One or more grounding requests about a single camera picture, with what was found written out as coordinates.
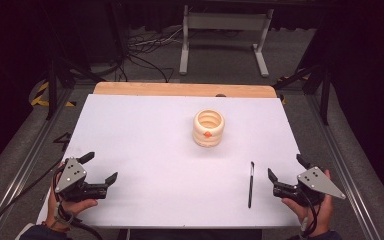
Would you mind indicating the aluminium floor rail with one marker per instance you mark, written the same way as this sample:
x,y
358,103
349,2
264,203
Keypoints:
x,y
343,166
30,160

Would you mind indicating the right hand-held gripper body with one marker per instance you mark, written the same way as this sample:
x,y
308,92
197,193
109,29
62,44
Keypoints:
x,y
316,181

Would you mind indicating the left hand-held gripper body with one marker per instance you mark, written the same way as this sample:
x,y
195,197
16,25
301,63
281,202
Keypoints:
x,y
70,173

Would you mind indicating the person's left hand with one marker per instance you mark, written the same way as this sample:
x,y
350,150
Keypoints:
x,y
55,210

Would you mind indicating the wooden table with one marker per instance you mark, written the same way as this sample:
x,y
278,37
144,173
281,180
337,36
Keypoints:
x,y
180,89

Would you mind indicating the black pen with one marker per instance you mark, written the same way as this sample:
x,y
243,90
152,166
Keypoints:
x,y
250,186

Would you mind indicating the cream ribbed pen holder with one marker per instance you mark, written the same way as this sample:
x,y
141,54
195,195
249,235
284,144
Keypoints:
x,y
202,140

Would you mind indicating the black tripod stand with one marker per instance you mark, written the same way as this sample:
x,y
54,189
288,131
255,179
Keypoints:
x,y
325,93
51,86

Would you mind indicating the person's right hand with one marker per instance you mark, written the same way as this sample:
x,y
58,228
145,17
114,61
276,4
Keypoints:
x,y
325,216

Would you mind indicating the white metal stand frame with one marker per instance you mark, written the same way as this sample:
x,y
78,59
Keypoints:
x,y
226,20

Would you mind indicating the black triangular bracket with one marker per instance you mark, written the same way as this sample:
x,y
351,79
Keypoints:
x,y
65,140

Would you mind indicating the white board sheet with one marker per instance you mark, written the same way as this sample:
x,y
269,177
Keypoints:
x,y
146,150

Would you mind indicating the yellow black hazard tape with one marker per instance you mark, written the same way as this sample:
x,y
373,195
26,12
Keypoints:
x,y
293,78
41,91

